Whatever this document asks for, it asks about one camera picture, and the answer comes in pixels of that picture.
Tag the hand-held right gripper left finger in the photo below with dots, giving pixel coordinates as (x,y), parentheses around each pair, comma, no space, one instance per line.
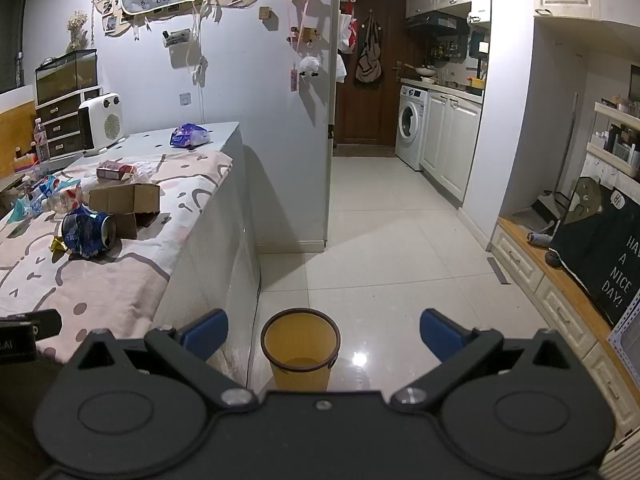
(205,332)

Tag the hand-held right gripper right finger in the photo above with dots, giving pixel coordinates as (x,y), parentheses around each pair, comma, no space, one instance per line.
(440,335)

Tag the yellow plastic waste bin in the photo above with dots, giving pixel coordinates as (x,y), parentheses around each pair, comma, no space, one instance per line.
(300,375)

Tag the brown cardboard box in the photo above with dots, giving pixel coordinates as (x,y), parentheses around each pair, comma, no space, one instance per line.
(125,197)

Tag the red paper box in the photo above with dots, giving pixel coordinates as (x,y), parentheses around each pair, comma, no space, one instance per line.
(112,171)

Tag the gold foil wrapper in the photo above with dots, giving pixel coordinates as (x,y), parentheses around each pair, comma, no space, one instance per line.
(57,245)

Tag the crushed blue drink can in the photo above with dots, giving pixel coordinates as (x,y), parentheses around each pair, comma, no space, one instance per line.
(87,235)

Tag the wooden bench with drawers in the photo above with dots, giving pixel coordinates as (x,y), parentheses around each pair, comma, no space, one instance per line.
(560,305)

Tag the light blue wrapper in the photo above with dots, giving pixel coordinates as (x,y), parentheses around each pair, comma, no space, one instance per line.
(22,208)

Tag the crushed clear plastic bottle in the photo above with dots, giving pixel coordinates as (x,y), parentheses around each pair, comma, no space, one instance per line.
(65,202)

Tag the grey roll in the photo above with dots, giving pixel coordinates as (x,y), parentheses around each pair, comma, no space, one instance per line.
(539,238)

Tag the blue white plastic packet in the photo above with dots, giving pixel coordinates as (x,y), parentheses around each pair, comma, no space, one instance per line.
(48,187)

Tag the pink small box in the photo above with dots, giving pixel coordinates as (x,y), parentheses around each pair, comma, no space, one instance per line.
(25,165)

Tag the black printed cushion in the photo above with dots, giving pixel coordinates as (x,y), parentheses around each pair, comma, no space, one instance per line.
(595,245)

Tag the white kitchen base cabinets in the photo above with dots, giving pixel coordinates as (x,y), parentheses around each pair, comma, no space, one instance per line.
(450,145)

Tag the clear water bottle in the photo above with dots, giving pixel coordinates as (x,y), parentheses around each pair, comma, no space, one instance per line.
(41,142)

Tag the purple snack bag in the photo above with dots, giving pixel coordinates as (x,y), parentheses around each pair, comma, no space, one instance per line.
(187,135)

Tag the brown doormat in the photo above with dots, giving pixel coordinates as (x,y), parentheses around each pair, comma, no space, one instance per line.
(362,150)

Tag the dark drawer cabinet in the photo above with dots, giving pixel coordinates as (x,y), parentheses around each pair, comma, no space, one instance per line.
(62,127)

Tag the white washing machine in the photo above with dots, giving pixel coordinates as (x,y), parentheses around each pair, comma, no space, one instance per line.
(412,125)

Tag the white fan heater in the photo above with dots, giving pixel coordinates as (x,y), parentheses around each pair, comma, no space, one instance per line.
(102,125)

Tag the brown wooden door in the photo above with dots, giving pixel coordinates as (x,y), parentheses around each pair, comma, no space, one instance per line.
(365,110)

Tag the glass tank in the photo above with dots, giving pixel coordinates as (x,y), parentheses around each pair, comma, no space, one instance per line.
(65,77)

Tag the shelf with bottles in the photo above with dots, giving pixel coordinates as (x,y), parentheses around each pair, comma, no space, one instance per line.
(617,140)

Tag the brown hanging bag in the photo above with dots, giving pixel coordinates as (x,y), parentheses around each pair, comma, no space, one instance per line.
(368,60)

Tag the white plush toy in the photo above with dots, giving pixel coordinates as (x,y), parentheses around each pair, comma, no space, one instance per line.
(309,66)

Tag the dark window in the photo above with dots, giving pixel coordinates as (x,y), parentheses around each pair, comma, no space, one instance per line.
(10,35)

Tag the dried flower bunch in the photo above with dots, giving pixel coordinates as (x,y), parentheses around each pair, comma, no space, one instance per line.
(77,27)

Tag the black range hood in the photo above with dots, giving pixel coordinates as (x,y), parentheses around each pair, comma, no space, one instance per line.
(435,21)

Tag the white hanging plastic bag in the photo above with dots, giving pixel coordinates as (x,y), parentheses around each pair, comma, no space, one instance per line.
(346,35)

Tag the white wall socket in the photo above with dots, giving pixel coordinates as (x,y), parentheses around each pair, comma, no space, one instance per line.
(185,99)

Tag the small wall shelf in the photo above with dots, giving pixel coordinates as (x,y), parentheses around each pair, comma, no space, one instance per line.
(177,38)

